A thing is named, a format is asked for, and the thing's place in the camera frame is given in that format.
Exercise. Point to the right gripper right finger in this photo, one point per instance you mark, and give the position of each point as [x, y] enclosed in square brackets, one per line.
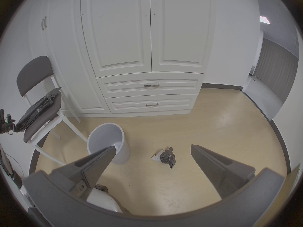
[220, 174]

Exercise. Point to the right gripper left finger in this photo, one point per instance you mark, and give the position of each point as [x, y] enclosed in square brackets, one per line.
[87, 171]

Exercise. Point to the white printed wrapper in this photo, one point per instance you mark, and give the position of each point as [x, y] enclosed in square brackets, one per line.
[156, 156]

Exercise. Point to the black plastic bag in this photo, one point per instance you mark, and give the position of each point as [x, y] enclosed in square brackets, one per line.
[37, 110]

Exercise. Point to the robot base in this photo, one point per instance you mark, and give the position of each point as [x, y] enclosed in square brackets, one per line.
[104, 200]

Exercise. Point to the white trash bin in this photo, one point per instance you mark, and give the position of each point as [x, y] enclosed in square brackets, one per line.
[123, 148]

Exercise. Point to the crumpled black plastic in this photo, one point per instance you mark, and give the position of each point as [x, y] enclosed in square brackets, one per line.
[168, 158]

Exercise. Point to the white chair with grey seat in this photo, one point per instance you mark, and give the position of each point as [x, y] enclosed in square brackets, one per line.
[35, 72]

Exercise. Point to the grey curtain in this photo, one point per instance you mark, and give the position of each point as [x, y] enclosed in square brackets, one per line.
[274, 70]

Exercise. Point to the white wardrobe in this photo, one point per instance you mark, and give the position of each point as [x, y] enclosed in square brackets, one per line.
[123, 32]

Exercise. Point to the square ceiling light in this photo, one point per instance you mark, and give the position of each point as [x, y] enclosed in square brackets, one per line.
[265, 19]

